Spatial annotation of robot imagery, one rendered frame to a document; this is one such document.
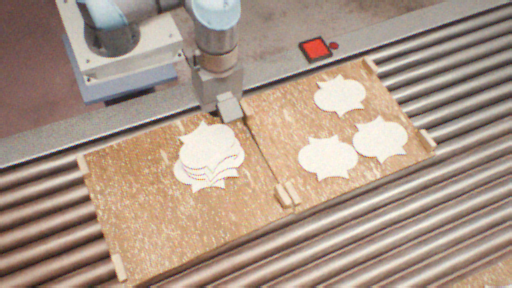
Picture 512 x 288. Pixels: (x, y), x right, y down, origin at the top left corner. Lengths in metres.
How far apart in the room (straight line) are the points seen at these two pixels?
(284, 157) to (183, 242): 0.32
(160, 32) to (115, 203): 0.53
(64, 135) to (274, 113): 0.54
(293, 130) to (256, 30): 1.60
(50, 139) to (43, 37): 1.61
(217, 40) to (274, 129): 0.47
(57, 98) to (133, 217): 1.52
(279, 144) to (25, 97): 1.67
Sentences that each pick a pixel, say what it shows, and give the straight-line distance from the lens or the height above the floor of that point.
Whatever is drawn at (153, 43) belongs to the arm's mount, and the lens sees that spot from 1.36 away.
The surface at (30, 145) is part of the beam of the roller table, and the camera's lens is 1.27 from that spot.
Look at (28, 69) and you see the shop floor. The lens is 2.69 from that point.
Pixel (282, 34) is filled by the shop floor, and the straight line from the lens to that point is 2.74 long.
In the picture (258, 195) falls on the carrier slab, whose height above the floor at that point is 0.94.
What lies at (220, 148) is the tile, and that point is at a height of 0.97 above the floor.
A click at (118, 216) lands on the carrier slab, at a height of 0.94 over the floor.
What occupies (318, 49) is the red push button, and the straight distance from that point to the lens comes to 1.40.
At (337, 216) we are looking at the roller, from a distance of 1.13.
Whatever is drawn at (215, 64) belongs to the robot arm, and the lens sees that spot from 0.82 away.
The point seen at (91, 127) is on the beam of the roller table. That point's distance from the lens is 1.25.
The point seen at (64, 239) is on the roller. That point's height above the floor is 0.92.
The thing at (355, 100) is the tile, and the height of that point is 0.94.
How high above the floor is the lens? 1.93
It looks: 59 degrees down
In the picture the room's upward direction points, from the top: 7 degrees clockwise
